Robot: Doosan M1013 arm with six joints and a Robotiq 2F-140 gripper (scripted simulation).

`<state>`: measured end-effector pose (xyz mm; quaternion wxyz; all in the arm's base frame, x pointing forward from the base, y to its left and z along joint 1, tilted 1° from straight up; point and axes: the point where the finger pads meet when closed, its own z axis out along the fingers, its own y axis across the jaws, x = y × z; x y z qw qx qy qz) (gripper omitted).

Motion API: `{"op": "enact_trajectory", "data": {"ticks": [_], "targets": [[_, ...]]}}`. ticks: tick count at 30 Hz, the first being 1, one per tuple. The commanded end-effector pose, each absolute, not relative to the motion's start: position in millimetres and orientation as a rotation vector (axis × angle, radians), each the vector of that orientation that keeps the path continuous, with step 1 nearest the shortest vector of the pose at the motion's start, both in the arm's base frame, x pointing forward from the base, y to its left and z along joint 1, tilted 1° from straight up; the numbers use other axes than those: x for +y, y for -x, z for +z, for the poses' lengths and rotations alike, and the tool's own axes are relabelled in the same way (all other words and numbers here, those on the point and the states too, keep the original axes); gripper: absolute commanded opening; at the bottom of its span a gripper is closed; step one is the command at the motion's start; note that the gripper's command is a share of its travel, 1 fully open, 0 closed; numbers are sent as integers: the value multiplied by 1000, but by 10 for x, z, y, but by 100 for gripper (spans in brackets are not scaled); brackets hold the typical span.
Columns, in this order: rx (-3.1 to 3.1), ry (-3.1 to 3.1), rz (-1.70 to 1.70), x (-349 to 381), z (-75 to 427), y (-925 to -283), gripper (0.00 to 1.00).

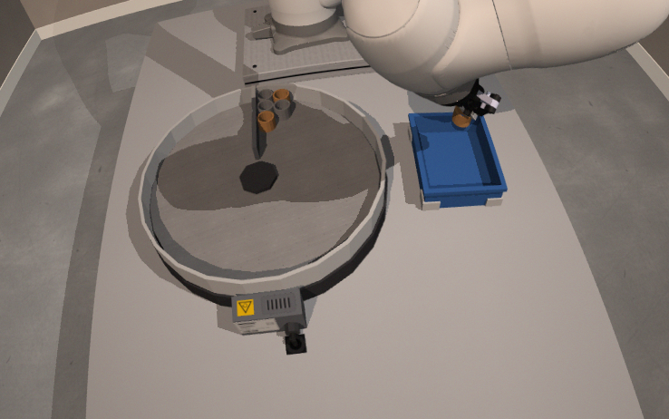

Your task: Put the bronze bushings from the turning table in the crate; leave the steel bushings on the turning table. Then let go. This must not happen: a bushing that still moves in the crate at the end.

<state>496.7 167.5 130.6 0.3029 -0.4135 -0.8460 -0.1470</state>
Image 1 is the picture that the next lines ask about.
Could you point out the grey metal bushing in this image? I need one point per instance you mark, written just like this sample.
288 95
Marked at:
264 94
282 109
265 105

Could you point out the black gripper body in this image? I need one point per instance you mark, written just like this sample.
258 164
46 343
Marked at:
472 96

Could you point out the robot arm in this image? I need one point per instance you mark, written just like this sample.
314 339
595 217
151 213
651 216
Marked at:
430 45

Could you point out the bronze bushing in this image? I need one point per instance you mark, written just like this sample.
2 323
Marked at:
266 121
281 94
458 119

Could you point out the blue plastic crate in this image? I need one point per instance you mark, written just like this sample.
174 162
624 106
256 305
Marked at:
455 159

